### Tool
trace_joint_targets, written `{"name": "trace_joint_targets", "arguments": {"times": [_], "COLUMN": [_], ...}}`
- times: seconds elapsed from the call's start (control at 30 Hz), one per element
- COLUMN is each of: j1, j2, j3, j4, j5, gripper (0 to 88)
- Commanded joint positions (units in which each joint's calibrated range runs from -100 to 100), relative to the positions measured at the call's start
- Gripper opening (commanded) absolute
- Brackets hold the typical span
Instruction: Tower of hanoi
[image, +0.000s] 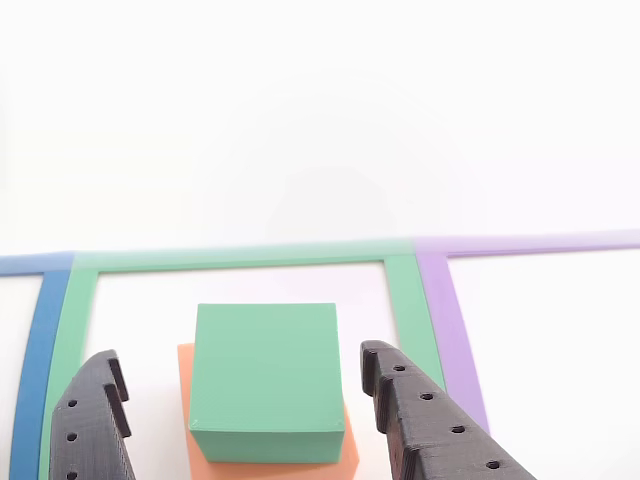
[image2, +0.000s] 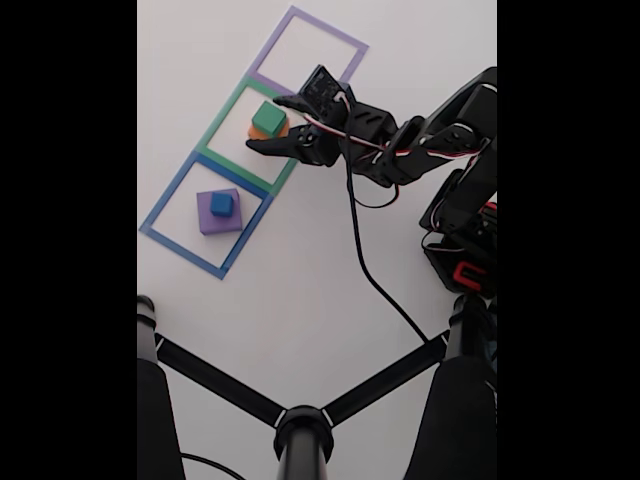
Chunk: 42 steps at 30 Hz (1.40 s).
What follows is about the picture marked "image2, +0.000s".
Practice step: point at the small blue cube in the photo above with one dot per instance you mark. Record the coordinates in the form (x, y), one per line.
(220, 205)

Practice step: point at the purple tape square frame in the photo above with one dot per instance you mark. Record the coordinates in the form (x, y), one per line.
(330, 29)

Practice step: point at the blue tape square frame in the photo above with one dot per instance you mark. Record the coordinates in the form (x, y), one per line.
(171, 192)

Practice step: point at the green tape square frame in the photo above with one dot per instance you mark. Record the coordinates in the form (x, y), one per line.
(225, 116)

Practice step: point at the green block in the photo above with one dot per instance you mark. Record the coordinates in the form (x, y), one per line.
(267, 117)

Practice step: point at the large purple block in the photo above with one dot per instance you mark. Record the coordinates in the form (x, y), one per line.
(210, 226)

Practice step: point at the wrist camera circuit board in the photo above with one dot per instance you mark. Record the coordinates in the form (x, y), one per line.
(320, 90)

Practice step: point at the orange block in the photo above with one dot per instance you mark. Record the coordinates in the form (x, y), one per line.
(255, 134)

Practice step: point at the black tripod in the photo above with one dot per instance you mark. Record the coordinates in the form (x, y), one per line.
(302, 440)

